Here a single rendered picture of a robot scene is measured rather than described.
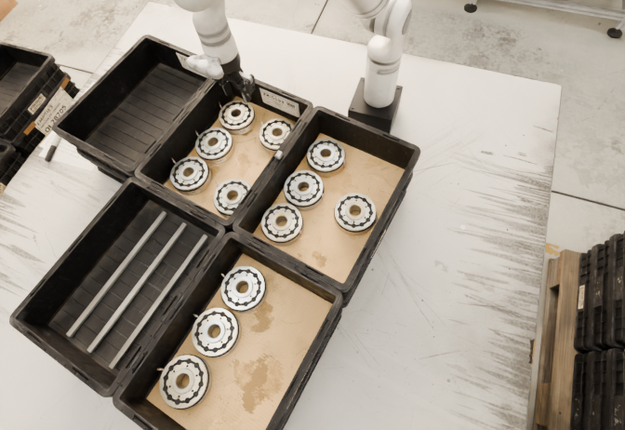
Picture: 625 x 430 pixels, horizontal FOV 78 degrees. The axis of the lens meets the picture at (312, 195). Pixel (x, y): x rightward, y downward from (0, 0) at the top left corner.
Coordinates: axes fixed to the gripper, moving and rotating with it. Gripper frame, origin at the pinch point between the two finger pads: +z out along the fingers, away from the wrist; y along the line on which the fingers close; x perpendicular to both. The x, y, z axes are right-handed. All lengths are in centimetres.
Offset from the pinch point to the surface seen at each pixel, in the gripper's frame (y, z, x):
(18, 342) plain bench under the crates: 23, 25, 81
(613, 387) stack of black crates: -127, 58, 9
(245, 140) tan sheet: -2.6, 12.7, 5.4
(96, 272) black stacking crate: 9, 12, 55
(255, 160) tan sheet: -9.0, 12.7, 9.8
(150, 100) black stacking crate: 32.0, 12.8, 6.7
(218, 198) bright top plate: -8.0, 9.6, 25.0
